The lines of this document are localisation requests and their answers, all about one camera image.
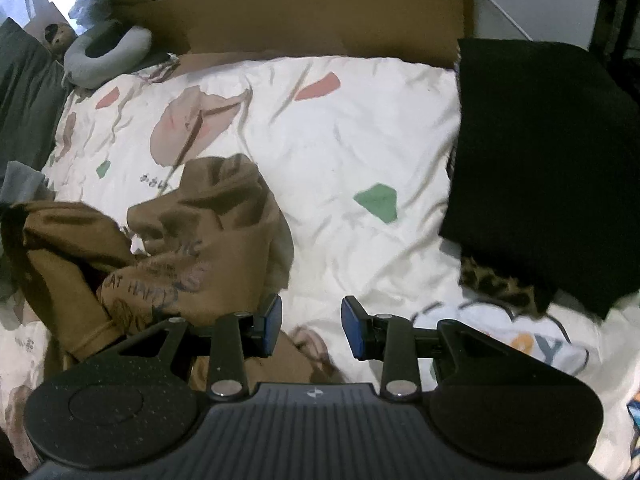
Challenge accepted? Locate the brown printed t-shirt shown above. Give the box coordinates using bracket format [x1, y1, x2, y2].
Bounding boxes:
[0, 154, 346, 386]

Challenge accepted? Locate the white cable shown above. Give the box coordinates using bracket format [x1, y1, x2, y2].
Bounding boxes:
[472, 0, 533, 41]

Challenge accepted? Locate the grey neck pillow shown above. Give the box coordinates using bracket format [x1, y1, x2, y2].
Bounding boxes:
[62, 25, 153, 91]

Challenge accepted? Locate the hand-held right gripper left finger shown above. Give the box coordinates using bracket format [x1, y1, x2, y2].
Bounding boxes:
[117, 294, 284, 402]

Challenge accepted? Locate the blue patterned cloth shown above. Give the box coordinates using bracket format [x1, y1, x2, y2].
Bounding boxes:
[625, 390, 640, 461]

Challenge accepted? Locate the small doll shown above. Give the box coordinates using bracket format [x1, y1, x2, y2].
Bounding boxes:
[42, 22, 78, 56]

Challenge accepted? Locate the dark green cloth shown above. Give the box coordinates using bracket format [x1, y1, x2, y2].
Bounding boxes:
[0, 17, 71, 171]

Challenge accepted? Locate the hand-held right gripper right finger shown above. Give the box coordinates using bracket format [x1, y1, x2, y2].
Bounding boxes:
[341, 296, 506, 402]

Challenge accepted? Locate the brown cardboard sheet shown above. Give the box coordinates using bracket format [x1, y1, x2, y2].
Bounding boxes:
[115, 0, 476, 68]

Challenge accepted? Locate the white bear-print duvet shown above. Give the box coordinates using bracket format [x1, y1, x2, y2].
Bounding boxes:
[0, 55, 640, 466]

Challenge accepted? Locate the blue-grey sweatshirt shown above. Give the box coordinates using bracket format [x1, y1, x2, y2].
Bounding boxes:
[0, 160, 56, 206]

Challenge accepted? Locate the black folded cloth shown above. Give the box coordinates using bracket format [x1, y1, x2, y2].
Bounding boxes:
[439, 37, 640, 321]

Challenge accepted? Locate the white cartoon-print cloth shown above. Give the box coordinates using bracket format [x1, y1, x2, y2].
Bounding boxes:
[410, 300, 591, 376]

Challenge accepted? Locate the leopard print cloth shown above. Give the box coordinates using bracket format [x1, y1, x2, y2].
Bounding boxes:
[459, 255, 551, 316]

